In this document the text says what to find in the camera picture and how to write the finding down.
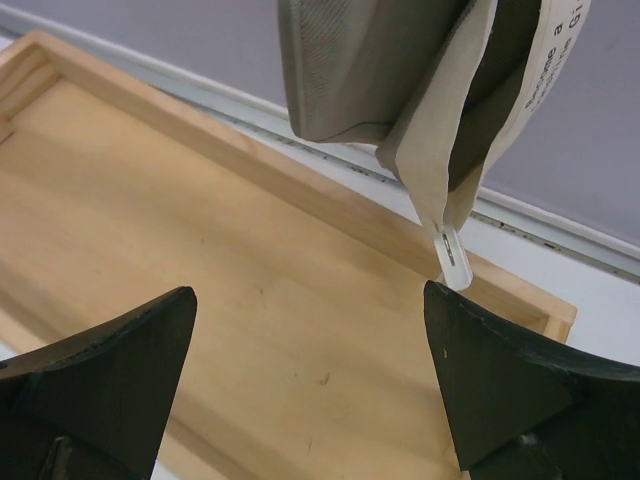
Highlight grey underwear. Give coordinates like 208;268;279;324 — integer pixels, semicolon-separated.
278;0;590;234

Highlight white plastic clothespin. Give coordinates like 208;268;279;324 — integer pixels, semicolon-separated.
434;216;473;292

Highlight wooden rack stand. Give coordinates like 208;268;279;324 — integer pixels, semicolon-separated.
0;28;579;480

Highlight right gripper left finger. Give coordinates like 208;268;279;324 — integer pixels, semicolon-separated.
1;286;197;479

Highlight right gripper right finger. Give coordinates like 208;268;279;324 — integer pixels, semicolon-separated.
424;281;639;479

